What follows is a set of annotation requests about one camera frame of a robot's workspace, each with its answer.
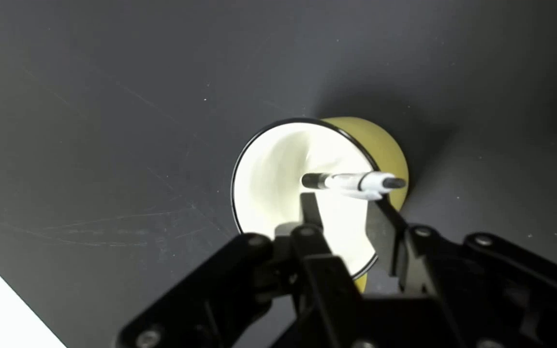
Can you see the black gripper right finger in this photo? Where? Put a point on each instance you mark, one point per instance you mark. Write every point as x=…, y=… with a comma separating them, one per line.
x=388, y=225

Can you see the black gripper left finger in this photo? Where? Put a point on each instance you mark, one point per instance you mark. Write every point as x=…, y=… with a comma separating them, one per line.
x=310, y=214

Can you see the black and white pen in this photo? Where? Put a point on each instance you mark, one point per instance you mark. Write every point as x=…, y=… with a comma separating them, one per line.
x=349, y=183

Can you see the yellow enamel mug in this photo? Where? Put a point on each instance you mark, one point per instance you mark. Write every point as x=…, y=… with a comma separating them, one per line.
x=382, y=146

